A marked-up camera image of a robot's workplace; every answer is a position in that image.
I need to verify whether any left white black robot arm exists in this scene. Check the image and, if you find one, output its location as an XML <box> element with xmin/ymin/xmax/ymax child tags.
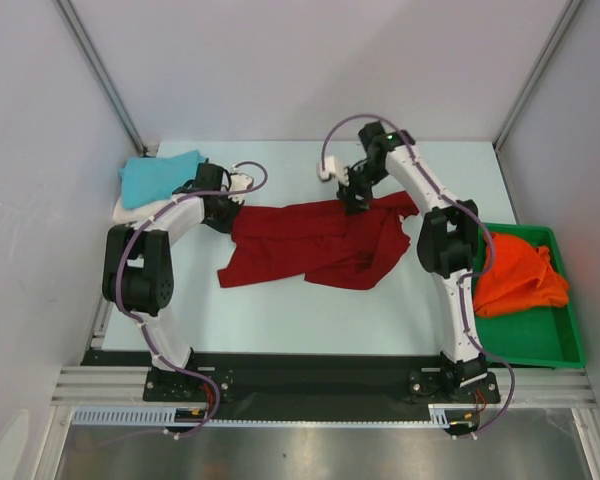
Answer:
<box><xmin>102</xmin><ymin>163</ymin><xmax>254</xmax><ymax>400</ymax></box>

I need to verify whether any orange t shirt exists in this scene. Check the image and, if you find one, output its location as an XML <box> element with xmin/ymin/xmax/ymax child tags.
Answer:
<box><xmin>473</xmin><ymin>233</ymin><xmax>570</xmax><ymax>318</ymax></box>

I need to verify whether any folded teal t shirt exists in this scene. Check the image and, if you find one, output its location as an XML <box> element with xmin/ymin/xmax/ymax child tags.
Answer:
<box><xmin>118</xmin><ymin>150</ymin><xmax>207</xmax><ymax>210</ymax></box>

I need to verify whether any left aluminium corner post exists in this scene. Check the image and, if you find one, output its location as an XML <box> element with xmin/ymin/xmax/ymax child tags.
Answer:
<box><xmin>52</xmin><ymin>0</ymin><xmax>147</xmax><ymax>156</ymax></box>

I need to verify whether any green plastic tray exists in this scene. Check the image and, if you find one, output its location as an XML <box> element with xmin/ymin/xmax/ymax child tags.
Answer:
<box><xmin>475</xmin><ymin>223</ymin><xmax>586</xmax><ymax>368</ymax></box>

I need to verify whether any folded white t shirt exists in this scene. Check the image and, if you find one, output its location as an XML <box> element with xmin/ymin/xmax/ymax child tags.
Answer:
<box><xmin>112</xmin><ymin>197</ymin><xmax>169</xmax><ymax>225</ymax></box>

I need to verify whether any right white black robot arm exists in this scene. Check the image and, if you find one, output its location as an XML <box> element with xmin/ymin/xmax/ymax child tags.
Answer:
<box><xmin>323</xmin><ymin>121</ymin><xmax>486</xmax><ymax>401</ymax></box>

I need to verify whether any aluminium corner post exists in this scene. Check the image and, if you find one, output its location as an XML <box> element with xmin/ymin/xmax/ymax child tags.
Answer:
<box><xmin>52</xmin><ymin>0</ymin><xmax>147</xmax><ymax>156</ymax></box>
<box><xmin>492</xmin><ymin>0</ymin><xmax>586</xmax><ymax>154</ymax></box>

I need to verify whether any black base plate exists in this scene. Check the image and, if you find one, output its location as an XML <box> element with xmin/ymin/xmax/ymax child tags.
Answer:
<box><xmin>81</xmin><ymin>350</ymin><xmax>501</xmax><ymax>422</ymax></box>

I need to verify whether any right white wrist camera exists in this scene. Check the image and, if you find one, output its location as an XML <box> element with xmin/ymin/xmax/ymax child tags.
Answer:
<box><xmin>317</xmin><ymin>155</ymin><xmax>349</xmax><ymax>185</ymax></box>

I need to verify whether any dark red t shirt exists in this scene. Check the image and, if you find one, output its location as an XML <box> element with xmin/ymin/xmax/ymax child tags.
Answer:
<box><xmin>217</xmin><ymin>191</ymin><xmax>419</xmax><ymax>290</ymax></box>

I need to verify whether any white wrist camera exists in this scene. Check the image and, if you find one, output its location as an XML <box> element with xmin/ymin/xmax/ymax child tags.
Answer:
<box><xmin>317</xmin><ymin>155</ymin><xmax>349</xmax><ymax>185</ymax></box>
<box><xmin>228</xmin><ymin>172</ymin><xmax>254</xmax><ymax>205</ymax></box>

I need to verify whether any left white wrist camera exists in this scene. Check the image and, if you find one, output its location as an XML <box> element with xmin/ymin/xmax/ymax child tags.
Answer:
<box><xmin>228</xmin><ymin>172</ymin><xmax>254</xmax><ymax>205</ymax></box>

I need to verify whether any aluminium frame rail front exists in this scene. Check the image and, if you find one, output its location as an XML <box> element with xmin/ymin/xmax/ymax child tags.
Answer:
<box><xmin>52</xmin><ymin>366</ymin><xmax>597</xmax><ymax>409</ymax></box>

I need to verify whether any right aluminium corner post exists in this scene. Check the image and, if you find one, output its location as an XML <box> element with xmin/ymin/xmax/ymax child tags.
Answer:
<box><xmin>492</xmin><ymin>0</ymin><xmax>586</xmax><ymax>154</ymax></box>

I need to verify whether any left grey cable duct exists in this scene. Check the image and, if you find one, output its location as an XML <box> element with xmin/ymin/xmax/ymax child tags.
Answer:
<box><xmin>73</xmin><ymin>406</ymin><xmax>206</xmax><ymax>427</ymax></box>

